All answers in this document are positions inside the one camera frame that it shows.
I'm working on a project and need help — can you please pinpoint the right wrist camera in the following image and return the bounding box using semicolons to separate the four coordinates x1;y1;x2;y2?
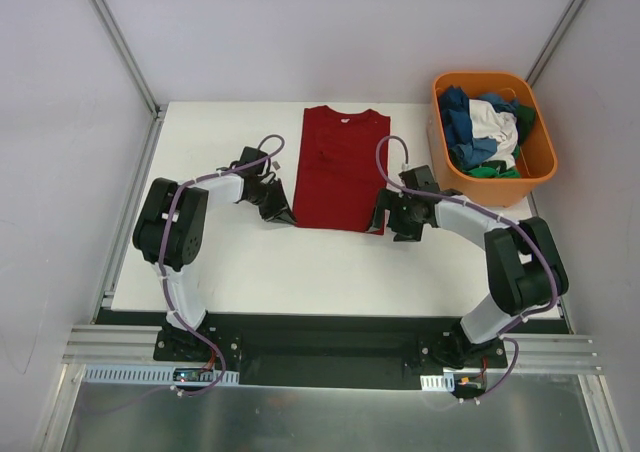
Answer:
399;165;440;199

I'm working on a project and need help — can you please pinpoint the blue t-shirt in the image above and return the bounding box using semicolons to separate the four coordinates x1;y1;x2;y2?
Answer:
437;86;507;172

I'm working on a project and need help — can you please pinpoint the white t-shirt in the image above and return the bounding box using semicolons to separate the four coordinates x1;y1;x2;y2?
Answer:
469;99;518;169

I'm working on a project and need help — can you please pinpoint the aluminium corner post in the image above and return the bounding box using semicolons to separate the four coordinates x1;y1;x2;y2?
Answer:
74;0;167;118
525;0;589;87

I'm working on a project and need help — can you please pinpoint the right aluminium corner post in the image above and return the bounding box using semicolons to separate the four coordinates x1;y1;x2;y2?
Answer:
525;0;589;87

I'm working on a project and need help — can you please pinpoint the left aluminium corner post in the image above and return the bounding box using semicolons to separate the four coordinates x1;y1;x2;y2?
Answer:
74;0;167;118

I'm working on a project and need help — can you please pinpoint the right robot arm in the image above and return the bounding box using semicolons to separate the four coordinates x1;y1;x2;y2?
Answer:
368;189;569;369

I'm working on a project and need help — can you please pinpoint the aluminium frame rail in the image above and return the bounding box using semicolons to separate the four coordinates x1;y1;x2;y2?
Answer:
63;324;606;375

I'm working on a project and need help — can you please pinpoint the red t-shirt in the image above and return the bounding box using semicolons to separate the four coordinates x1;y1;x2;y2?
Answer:
293;105;391;233

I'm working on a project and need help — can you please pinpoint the orange plastic basket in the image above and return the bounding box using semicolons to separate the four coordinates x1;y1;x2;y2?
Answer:
426;71;558;207

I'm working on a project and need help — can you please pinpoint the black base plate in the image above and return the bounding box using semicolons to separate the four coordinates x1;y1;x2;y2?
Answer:
153;313;507;390

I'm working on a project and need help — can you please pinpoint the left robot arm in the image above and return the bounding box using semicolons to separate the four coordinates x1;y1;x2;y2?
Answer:
132;173;297;365

